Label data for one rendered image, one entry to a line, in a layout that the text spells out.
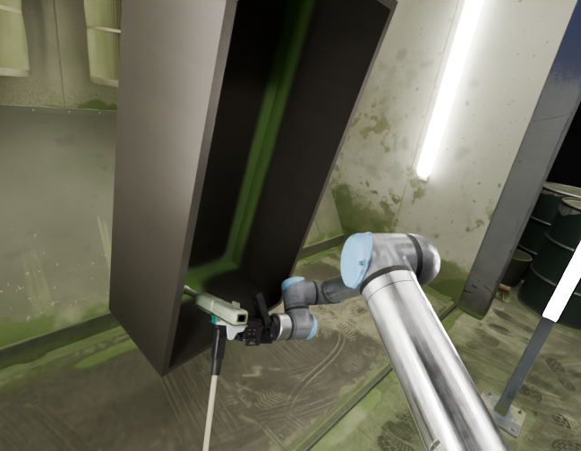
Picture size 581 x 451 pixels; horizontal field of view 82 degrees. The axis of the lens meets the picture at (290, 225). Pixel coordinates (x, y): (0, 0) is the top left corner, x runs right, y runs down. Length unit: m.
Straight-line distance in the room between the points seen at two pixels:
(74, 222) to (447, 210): 2.39
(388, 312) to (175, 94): 0.61
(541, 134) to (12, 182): 2.87
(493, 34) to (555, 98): 0.55
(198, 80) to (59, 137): 1.51
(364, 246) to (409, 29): 2.42
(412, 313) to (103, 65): 1.72
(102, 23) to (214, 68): 1.29
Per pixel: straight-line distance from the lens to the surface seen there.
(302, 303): 1.23
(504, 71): 2.67
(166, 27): 0.83
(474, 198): 2.68
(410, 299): 0.66
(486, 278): 2.79
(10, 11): 1.86
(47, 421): 1.79
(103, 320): 2.05
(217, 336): 1.07
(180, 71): 0.79
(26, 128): 2.17
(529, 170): 2.60
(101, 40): 1.96
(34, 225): 2.02
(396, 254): 0.71
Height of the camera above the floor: 1.37
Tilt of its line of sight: 22 degrees down
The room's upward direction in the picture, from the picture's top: 9 degrees clockwise
